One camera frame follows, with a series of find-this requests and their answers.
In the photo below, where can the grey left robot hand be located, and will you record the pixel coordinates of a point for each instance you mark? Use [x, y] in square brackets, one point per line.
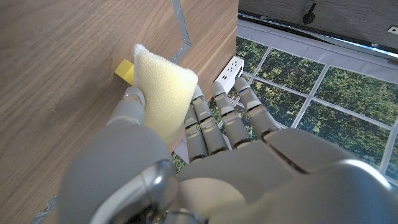
[248, 180]

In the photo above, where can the pale yellow sponge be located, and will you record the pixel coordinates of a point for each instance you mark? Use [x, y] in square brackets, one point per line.
[164, 93]

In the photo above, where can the white power strip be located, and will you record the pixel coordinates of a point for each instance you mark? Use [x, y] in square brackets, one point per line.
[230, 73]

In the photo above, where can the printed window forest backdrop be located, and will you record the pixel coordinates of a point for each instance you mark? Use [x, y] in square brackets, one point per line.
[342, 102]

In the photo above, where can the dark wooden door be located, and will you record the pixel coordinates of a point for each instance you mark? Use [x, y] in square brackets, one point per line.
[348, 18]

